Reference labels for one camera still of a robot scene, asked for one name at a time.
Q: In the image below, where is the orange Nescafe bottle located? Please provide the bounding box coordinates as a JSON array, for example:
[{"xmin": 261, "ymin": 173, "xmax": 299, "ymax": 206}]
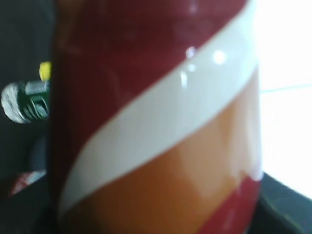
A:
[{"xmin": 48, "ymin": 0, "xmax": 263, "ymax": 234}]

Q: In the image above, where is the yellow paper cup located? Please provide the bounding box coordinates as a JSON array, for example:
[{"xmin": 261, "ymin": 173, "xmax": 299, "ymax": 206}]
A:
[{"xmin": 39, "ymin": 61, "xmax": 52, "ymax": 81}]

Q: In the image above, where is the green label water bottle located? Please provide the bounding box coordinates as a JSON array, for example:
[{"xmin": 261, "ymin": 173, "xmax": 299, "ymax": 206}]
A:
[{"xmin": 0, "ymin": 80, "xmax": 50, "ymax": 124}]

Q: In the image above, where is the red label cola bottle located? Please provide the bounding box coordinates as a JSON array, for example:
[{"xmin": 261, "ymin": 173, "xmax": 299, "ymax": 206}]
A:
[{"xmin": 8, "ymin": 170, "xmax": 46, "ymax": 197}]

